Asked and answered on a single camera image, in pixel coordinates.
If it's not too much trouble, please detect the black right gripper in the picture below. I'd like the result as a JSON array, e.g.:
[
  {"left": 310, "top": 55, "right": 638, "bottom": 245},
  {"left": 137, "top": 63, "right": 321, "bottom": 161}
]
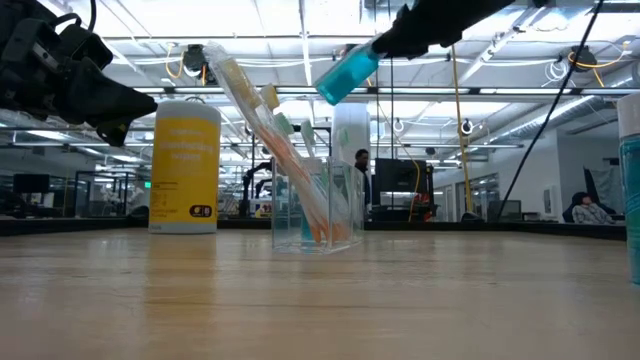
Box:
[{"left": 372, "top": 0, "right": 516, "bottom": 59}]

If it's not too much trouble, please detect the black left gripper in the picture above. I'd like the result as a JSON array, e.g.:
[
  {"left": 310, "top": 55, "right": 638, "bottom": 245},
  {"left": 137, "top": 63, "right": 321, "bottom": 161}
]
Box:
[{"left": 0, "top": 0, "right": 159, "bottom": 149}]

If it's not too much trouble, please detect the small white cap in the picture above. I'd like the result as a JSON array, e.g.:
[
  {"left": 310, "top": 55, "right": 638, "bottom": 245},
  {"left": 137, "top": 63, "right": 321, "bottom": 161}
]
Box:
[
  {"left": 313, "top": 42, "right": 384, "bottom": 107},
  {"left": 618, "top": 93, "right": 640, "bottom": 286}
]

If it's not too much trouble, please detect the yellow wipes canister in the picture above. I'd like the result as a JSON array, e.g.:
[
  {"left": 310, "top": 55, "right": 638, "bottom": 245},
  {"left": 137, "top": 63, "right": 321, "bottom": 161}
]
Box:
[{"left": 148, "top": 101, "right": 223, "bottom": 235}]

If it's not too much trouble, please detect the white building column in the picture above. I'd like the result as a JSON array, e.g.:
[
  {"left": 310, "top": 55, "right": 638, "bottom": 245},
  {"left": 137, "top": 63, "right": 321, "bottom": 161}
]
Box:
[{"left": 332, "top": 102, "right": 371, "bottom": 166}]

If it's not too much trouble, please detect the black background monitor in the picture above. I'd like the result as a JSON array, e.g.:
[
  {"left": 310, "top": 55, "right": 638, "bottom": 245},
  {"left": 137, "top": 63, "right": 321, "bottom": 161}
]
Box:
[
  {"left": 487, "top": 199, "right": 524, "bottom": 223},
  {"left": 13, "top": 173, "right": 51, "bottom": 195}
]

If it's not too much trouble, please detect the person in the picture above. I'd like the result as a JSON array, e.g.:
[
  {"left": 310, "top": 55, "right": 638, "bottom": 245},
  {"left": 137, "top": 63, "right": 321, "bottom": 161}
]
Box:
[
  {"left": 562, "top": 191, "right": 626, "bottom": 225},
  {"left": 353, "top": 148, "right": 374, "bottom": 221}
]

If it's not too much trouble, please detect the black background workstation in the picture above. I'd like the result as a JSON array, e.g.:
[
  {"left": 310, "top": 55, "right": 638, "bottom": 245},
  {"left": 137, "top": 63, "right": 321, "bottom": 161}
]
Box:
[{"left": 374, "top": 158, "right": 435, "bottom": 224}]

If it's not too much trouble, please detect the clear acrylic organizer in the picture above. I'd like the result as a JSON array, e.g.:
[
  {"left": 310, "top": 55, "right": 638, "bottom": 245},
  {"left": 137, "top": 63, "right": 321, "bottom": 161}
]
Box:
[{"left": 271, "top": 157, "right": 365, "bottom": 255}]

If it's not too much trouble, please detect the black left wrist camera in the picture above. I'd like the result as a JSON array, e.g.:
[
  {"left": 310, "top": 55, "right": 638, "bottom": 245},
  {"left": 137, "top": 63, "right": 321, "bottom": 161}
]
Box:
[{"left": 53, "top": 22, "right": 115, "bottom": 71}]

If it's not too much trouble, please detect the large ceiling cable reel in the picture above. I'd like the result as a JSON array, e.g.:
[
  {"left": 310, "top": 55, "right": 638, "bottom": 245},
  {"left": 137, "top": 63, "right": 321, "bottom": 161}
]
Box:
[
  {"left": 180, "top": 43, "right": 221, "bottom": 86},
  {"left": 567, "top": 44, "right": 599, "bottom": 74}
]

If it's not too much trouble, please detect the black left camera cable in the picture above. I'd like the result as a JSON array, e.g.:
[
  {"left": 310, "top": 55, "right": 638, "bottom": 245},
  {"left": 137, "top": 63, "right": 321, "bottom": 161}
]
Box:
[{"left": 52, "top": 0, "right": 99, "bottom": 32}]

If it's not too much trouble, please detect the long yellow cable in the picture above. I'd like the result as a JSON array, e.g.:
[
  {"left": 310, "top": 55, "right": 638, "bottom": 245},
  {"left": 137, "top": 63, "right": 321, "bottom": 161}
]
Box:
[{"left": 449, "top": 44, "right": 476, "bottom": 216}]

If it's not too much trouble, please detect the thin black cable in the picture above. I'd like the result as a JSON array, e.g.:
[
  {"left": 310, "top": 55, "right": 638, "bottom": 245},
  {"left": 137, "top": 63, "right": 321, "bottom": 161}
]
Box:
[
  {"left": 387, "top": 57, "right": 396, "bottom": 211},
  {"left": 373, "top": 57, "right": 380, "bottom": 161}
]

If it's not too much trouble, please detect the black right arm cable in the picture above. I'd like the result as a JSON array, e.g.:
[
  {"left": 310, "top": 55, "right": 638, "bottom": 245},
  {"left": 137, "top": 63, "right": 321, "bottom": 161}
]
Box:
[{"left": 497, "top": 0, "right": 604, "bottom": 219}]

